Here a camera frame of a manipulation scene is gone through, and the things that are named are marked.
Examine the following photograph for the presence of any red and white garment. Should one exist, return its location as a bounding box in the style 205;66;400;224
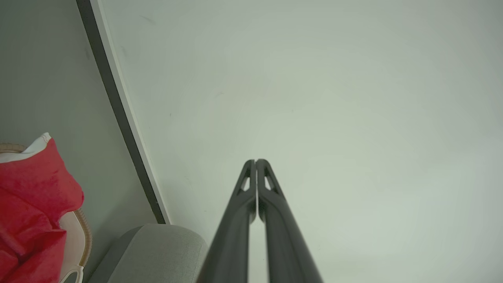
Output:
0;132;84;283

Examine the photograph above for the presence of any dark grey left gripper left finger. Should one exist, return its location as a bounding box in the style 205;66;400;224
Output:
196;159;257;283

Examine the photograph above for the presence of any white and dark baseboard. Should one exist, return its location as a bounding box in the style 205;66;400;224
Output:
76;0;171;225

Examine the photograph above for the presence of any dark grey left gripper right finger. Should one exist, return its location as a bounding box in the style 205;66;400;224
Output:
256;159;323;283

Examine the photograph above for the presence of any wicker laundry basket white liner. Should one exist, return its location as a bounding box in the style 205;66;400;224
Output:
0;143;93;283

